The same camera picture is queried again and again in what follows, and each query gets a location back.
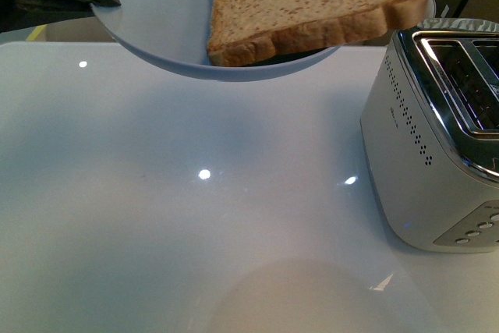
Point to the slice of brown bread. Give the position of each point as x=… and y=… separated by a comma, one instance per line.
x=243, y=32

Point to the silver two-slot toaster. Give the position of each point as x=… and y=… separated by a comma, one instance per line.
x=430, y=133

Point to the white round plate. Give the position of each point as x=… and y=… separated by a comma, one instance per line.
x=173, y=35

